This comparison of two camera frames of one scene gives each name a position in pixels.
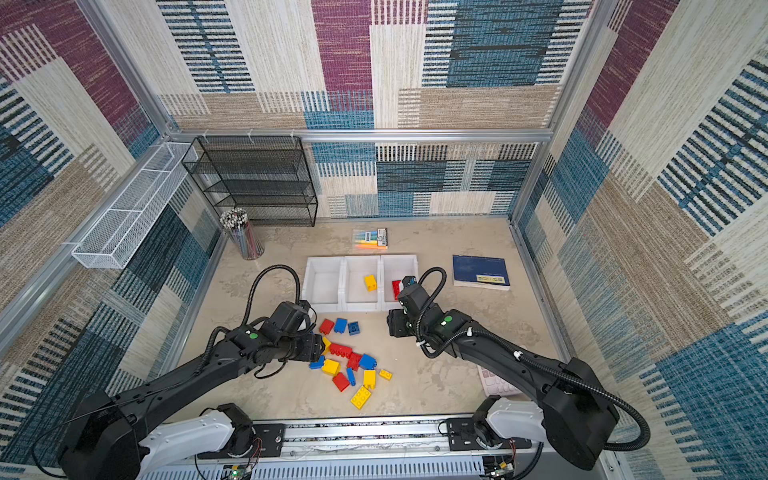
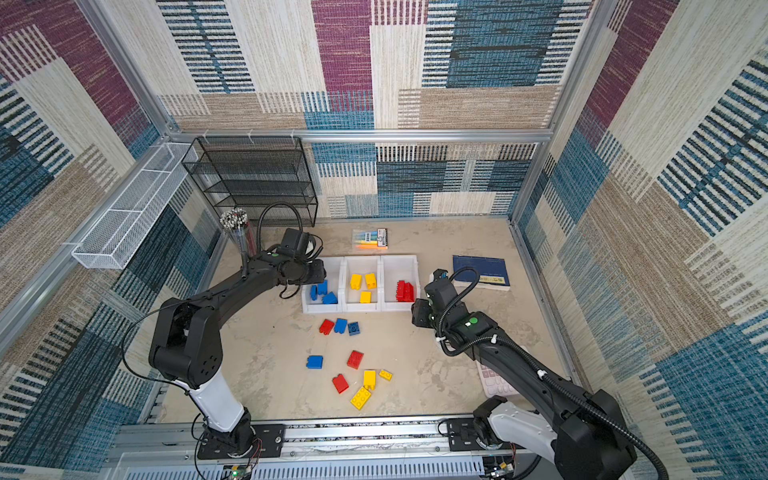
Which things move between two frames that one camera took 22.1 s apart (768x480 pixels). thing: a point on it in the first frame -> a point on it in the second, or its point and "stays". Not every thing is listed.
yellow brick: x=370 y=379 stays
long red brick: x=396 y=289 -> x=409 y=292
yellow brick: x=371 y=283 -> x=356 y=281
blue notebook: x=484 y=272 stays
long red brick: x=341 y=350 -> x=403 y=291
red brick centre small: x=354 y=361 stays
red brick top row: x=326 y=326 stays
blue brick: x=319 y=364 stays
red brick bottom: x=340 y=381 stays
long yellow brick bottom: x=361 y=397 stays
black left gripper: x=313 y=347 -> x=319 y=274
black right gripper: x=395 y=320 -> x=419 y=309
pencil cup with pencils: x=243 y=232 stays
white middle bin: x=355 y=295 stays
